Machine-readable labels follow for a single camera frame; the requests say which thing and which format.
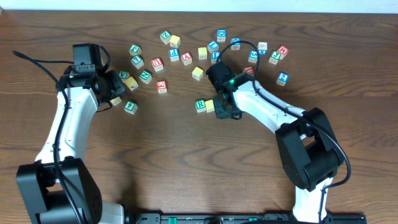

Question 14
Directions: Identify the black cable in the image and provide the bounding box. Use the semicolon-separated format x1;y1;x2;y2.
215;40;352;222
12;50;85;224

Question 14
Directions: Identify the green R block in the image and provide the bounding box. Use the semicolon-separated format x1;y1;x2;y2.
195;100;206;113

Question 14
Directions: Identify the green J block left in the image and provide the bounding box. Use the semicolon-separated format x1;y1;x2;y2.
129;44;142;56

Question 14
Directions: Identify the green j block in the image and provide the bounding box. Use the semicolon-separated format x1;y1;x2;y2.
269;51;281;65
129;44;142;56

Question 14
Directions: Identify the blue 2 block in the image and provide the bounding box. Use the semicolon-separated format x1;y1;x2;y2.
276;72;289;86

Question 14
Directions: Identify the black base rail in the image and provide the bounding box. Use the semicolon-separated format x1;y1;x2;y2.
126;213;367;224

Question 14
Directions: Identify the green J block right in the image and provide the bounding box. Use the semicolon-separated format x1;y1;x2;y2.
269;51;281;65

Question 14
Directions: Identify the green 4 block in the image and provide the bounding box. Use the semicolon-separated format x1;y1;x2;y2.
124;101;137;114

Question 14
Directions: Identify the yellow O block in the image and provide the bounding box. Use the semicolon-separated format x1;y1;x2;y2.
205;100;215;113

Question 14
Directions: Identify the yellow block far left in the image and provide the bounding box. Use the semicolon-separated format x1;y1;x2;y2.
110;96;122;106

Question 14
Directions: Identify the green N block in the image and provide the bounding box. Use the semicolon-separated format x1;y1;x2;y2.
139;70;152;84

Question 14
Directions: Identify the red U block right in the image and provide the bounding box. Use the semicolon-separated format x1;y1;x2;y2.
243;66;255;75

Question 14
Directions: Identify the blue P block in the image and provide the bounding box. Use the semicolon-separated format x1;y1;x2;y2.
169;48;180;62

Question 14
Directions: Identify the right black cable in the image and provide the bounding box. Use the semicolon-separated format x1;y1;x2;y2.
215;40;352;222

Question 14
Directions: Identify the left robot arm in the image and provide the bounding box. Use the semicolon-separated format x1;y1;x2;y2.
16;70;132;223

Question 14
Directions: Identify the red A block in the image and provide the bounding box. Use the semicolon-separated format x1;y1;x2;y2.
181;52;193;66

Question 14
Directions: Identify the red E block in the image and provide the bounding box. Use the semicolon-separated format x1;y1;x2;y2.
157;80;167;94

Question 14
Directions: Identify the blue d block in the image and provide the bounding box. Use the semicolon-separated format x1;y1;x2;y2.
230;37;241;50
216;29;226;42

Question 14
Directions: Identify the blue D block right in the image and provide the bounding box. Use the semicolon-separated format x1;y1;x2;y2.
230;37;241;50

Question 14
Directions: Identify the blue l block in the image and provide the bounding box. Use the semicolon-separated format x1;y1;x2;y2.
211;51;220;64
207;40;220;52

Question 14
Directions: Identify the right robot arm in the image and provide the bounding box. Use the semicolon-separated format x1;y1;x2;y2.
212;78;350;223

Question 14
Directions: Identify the red U block left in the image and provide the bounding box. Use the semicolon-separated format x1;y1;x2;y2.
151;57;164;72

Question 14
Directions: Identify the blue X block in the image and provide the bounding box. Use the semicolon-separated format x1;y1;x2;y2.
257;42;267;55

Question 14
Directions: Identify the red u block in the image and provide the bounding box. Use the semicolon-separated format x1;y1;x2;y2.
243;66;255;75
151;57;164;72

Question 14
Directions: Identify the green L block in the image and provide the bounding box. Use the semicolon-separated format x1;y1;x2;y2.
131;55;144;69

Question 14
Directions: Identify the blue D block top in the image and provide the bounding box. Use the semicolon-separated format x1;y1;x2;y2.
216;29;226;42

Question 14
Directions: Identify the yellow block beside V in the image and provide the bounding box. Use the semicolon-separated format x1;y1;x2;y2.
125;77;139;91

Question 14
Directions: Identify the blue L block upper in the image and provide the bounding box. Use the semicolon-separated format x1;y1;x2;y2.
207;40;220;52

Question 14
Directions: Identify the blue L block lower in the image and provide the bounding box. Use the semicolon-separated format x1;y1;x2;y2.
211;51;220;64

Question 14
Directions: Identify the red M block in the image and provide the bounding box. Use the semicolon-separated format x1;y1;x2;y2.
277;45;289;60

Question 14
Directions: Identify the blue 5 block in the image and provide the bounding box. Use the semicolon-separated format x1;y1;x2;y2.
248;50;258;63

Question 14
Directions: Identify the green V block left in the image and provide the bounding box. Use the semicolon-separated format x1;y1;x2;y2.
119;71;130;83

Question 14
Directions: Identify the green Z block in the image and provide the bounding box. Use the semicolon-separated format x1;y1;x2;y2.
160;30;172;45

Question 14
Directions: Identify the yellow block centre top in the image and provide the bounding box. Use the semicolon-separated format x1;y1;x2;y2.
198;47;208;60

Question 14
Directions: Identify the left black cable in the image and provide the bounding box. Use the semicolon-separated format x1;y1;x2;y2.
12;50;85;224

